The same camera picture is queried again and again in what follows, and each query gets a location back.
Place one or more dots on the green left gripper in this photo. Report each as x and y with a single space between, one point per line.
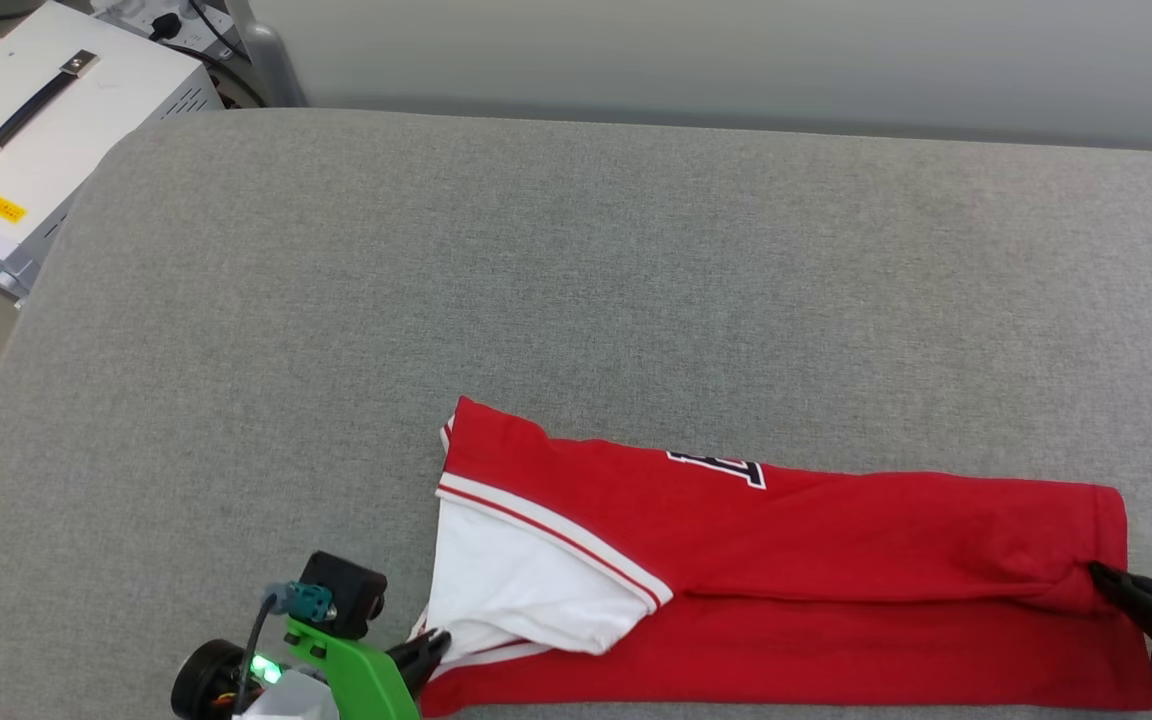
366 685

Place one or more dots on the red white number jersey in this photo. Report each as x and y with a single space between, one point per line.
836 560

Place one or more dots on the black left gripper motor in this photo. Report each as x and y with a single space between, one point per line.
201 680

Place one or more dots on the yellow warning label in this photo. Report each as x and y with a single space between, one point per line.
2 208

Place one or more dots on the white equipment box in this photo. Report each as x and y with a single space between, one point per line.
106 120

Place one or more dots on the white power strip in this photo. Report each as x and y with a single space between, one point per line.
126 12

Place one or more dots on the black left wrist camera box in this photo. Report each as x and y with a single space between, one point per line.
341 590

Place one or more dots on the grey metal partition post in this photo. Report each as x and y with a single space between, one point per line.
271 70

